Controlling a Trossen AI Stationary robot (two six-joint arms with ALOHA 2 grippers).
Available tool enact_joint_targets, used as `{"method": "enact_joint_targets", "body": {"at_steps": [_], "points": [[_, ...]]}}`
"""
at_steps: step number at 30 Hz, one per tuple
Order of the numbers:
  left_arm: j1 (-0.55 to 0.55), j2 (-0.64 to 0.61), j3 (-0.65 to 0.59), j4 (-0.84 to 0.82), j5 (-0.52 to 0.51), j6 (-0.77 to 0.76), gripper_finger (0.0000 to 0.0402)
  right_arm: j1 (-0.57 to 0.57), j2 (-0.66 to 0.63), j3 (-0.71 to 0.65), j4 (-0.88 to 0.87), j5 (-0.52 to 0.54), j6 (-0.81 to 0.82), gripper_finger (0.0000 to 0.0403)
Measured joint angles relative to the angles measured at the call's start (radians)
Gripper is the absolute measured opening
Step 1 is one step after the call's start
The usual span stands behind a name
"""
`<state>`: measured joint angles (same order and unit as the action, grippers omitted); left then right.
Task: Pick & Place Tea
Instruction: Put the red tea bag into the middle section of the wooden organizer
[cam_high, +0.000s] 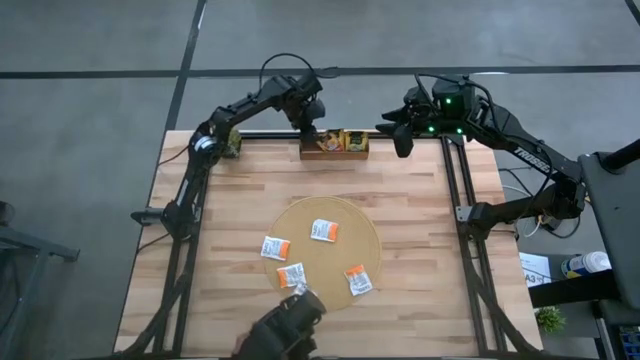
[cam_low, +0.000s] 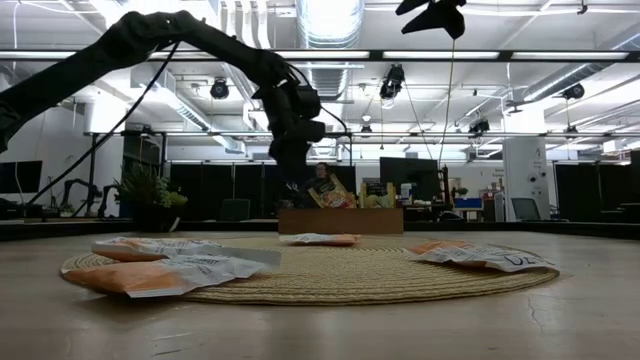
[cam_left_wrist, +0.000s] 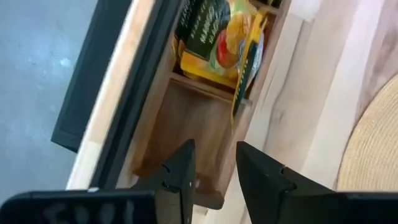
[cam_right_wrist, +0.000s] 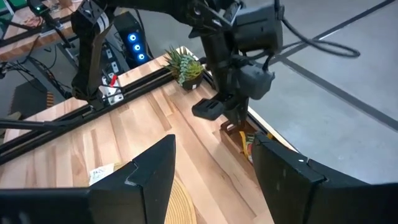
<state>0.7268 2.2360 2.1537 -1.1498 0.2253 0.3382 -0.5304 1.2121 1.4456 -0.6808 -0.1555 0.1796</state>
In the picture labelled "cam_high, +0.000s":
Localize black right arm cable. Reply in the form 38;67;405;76
413;73;501;136

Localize round woven straw placemat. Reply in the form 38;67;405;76
263;195;383;313

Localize wooden three-compartment box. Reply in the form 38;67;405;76
299;128;370;161

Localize small green potted plant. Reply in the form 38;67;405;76
534;305;567;335

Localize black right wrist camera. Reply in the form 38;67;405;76
432;77;477;121

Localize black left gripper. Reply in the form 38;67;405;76
287;91;328;147

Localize yellow green black tea packet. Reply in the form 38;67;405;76
344;130;370;153

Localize grey metal cart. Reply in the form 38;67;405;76
577;139;640;311

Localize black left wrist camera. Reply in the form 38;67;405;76
292;71;325;97

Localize grey metal stand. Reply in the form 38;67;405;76
0;199;81;360

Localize person's hand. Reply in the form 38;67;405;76
233;289;328;360

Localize spiky green plant dark pot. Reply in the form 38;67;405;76
222;130;244;160

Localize black power adapter yellow cables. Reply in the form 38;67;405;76
537;213;581;240

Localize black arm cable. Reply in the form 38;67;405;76
413;73;501;136
258;52;341;80

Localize white paper sheet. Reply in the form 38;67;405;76
518;252;553;289

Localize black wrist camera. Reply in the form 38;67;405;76
432;77;477;121
292;71;325;97

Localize black shelf board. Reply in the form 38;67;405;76
528;269;621;309

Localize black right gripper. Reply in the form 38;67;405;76
374;86;437;159

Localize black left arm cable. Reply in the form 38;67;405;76
258;52;341;80

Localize white blue bottle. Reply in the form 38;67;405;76
560;251;613;280

